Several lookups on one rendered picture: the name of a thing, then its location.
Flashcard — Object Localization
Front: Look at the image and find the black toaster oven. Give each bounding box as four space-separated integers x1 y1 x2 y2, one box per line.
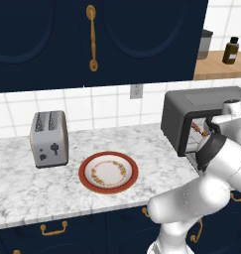
160 85 241 174

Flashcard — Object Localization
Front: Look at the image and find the silver toaster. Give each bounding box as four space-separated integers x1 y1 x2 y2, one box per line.
29 109 70 170

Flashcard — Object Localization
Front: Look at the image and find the kebab skewer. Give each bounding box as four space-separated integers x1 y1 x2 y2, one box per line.
190 121 209 137

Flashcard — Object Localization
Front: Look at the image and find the navy upper cupboard door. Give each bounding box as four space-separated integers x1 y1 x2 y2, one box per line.
0 0 85 94
81 0 209 88

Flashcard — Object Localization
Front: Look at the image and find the navy cupboard door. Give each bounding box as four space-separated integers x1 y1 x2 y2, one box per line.
105 204 164 254
81 0 209 88
0 0 85 94
185 190 241 254

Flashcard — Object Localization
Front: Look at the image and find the navy lower cupboard door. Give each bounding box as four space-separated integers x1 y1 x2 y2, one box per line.
105 204 164 254
185 190 241 254

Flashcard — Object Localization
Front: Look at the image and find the red rimmed white plate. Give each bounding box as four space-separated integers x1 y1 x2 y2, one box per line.
77 151 140 195

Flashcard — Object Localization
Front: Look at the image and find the wooden shelf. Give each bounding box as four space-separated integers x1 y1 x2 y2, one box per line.
192 50 241 81

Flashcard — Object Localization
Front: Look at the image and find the navy drawer front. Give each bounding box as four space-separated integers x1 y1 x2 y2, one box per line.
0 211 108 254

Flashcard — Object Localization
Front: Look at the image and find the grey canister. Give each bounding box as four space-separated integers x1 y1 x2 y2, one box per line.
196 29 214 61

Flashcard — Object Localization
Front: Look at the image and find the brown bottle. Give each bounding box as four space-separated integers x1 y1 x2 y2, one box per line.
221 36 240 65

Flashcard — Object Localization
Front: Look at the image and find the white wall outlet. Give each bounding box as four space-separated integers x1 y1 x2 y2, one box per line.
129 83 144 100

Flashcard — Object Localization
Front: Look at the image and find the long brass cupboard handle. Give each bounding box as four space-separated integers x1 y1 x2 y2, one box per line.
85 4 99 72

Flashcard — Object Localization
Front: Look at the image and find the brass drawer handle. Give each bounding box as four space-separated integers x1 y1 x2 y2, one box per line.
40 220 69 237
229 191 241 203

